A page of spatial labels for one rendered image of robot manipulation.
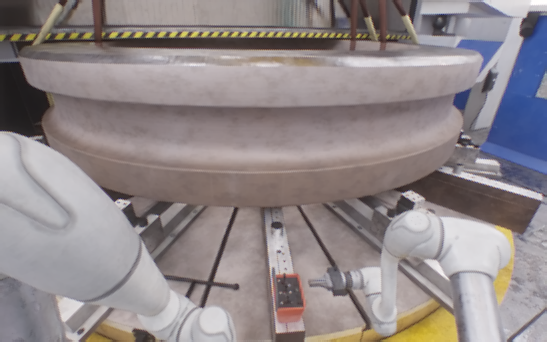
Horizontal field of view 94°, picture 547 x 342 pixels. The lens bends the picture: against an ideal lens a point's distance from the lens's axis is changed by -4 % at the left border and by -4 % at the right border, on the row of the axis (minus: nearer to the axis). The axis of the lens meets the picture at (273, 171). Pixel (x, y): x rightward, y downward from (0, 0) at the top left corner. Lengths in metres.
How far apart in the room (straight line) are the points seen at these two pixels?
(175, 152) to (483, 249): 1.64
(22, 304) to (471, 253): 0.94
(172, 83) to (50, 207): 1.36
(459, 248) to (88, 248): 0.84
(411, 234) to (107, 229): 0.74
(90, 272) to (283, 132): 1.50
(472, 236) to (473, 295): 0.16
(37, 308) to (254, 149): 1.41
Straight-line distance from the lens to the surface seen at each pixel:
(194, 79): 1.55
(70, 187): 0.30
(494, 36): 7.48
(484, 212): 3.25
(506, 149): 6.24
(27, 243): 0.30
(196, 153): 1.81
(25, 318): 0.54
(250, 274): 2.11
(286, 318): 1.39
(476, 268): 0.90
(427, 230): 0.86
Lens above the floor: 1.89
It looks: 28 degrees down
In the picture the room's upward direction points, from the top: 1 degrees clockwise
